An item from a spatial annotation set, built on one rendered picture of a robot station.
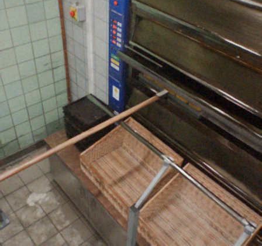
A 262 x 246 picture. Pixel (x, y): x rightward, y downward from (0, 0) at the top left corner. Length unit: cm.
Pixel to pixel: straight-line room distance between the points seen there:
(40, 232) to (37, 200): 32
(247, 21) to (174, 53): 47
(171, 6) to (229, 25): 35
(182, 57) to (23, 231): 188
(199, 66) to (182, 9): 31
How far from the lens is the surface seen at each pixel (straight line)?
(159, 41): 182
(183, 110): 186
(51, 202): 283
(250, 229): 143
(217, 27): 152
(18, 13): 253
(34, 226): 274
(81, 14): 237
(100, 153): 229
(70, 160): 233
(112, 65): 221
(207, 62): 163
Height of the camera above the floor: 231
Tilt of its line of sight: 39 degrees down
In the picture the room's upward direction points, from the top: 4 degrees clockwise
